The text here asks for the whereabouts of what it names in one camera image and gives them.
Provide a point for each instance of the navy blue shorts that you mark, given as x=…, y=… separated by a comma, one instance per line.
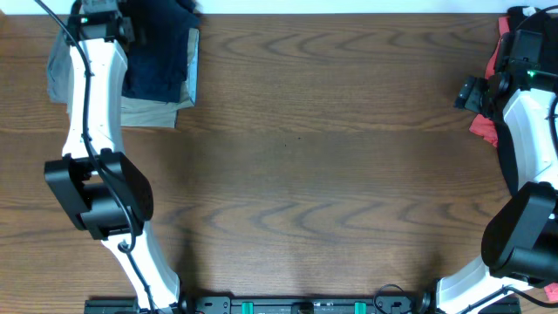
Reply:
x=157, y=58

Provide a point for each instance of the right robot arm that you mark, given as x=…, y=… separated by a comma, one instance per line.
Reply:
x=519, y=245

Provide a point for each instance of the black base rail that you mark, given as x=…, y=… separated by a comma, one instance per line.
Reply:
x=387, y=303

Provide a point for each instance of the black garment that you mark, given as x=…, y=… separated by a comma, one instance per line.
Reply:
x=508, y=161

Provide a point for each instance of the folded khaki shorts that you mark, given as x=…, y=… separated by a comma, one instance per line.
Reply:
x=137, y=112

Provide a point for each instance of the folded grey garment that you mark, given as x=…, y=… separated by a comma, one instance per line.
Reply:
x=58, y=69

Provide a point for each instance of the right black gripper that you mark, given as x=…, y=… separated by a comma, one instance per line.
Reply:
x=472, y=95

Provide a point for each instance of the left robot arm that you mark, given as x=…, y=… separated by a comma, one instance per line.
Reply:
x=97, y=186

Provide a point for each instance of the red garment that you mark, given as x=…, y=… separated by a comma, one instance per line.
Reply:
x=486, y=129

